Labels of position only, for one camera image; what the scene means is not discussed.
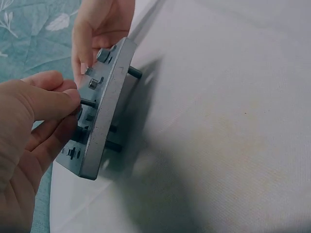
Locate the person's right hand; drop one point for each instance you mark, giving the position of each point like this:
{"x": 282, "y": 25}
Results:
{"x": 102, "y": 17}

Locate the person's left hand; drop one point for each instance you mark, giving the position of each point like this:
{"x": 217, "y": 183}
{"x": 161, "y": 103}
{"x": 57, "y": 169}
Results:
{"x": 22, "y": 136}

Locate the person's right fingers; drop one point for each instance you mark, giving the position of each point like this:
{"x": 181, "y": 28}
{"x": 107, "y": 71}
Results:
{"x": 81, "y": 55}

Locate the black bolt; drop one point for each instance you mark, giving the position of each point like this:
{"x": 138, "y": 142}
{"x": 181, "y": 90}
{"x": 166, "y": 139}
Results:
{"x": 88, "y": 103}

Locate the grey metal plate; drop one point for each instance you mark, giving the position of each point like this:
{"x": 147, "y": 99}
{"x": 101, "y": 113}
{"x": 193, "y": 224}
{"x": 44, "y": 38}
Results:
{"x": 108, "y": 102}

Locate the set of screwed-in bolts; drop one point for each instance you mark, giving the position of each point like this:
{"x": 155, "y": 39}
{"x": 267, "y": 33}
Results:
{"x": 103, "y": 55}

